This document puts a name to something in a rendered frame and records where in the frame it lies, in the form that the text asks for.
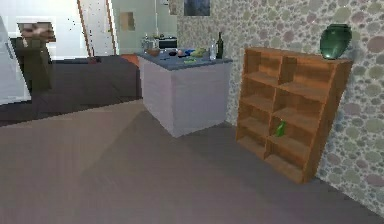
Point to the white kitchen island counter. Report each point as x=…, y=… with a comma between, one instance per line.
x=186, y=93

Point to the green flat item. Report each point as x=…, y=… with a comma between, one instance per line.
x=190, y=60

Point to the blue plate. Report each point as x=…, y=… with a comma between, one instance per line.
x=188, y=52

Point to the green lettuce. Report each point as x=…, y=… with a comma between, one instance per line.
x=199, y=52

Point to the orange round fruit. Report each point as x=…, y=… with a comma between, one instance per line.
x=180, y=52

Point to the black bowl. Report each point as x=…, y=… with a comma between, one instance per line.
x=172, y=53

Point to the clear glass bottle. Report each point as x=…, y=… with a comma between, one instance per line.
x=213, y=50

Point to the dark wine bottle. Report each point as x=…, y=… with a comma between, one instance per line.
x=220, y=46

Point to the brown bowl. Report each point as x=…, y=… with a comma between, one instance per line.
x=153, y=52

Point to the black and white oven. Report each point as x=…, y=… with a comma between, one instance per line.
x=167, y=43

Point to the small green bottle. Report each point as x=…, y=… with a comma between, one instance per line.
x=281, y=129

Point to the brown wooden bookshelf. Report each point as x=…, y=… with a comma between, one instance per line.
x=293, y=100

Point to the dark framed picture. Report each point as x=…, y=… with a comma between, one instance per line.
x=197, y=7

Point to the tan framed picture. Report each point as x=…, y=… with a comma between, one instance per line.
x=127, y=21

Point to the dark green vase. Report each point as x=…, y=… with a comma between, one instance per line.
x=335, y=41

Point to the brown framed picture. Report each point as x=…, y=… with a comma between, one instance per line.
x=37, y=31

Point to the white room door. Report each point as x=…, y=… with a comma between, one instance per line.
x=9, y=73

